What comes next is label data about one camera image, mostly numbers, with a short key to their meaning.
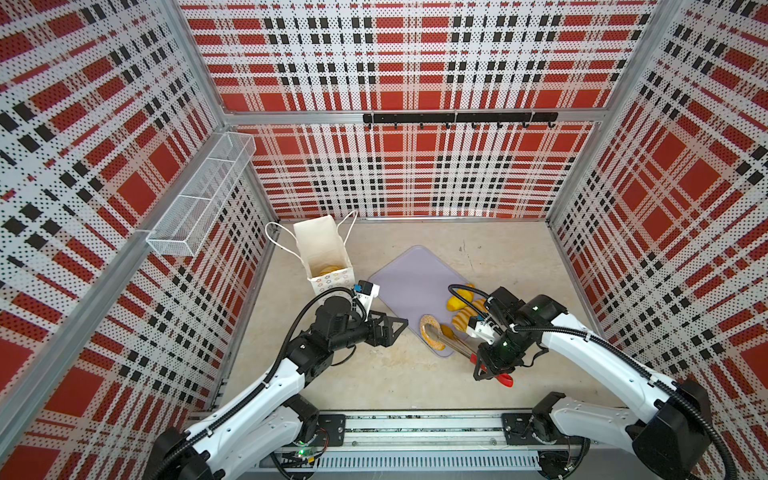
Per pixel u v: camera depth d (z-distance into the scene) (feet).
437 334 2.71
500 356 2.10
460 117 2.90
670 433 1.23
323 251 3.17
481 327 2.35
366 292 2.23
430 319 2.91
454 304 3.04
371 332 2.18
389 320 2.14
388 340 2.15
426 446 2.37
